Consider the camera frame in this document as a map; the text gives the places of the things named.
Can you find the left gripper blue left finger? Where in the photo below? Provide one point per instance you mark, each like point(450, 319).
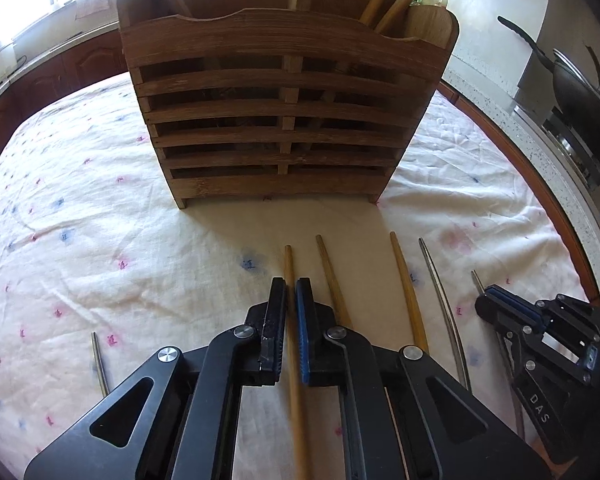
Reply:
point(272, 331)

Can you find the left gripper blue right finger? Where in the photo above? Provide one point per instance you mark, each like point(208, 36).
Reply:
point(317, 362)

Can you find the wooden chopstick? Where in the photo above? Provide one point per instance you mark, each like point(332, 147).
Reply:
point(299, 430)
point(341, 311)
point(417, 324)

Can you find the metal chopstick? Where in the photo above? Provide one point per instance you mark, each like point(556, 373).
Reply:
point(508, 369)
point(99, 364)
point(450, 324)

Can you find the white floral tablecloth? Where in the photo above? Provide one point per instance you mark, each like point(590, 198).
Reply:
point(94, 252)

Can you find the gas stove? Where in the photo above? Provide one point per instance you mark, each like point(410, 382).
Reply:
point(564, 142)

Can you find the wooden slatted utensil holder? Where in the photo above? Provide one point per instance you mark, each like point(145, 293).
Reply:
point(264, 98)

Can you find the lower dark wooden cabinets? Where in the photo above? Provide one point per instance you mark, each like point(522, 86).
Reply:
point(58, 75)

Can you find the black wok with handle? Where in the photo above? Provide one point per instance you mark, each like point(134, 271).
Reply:
point(577, 98)

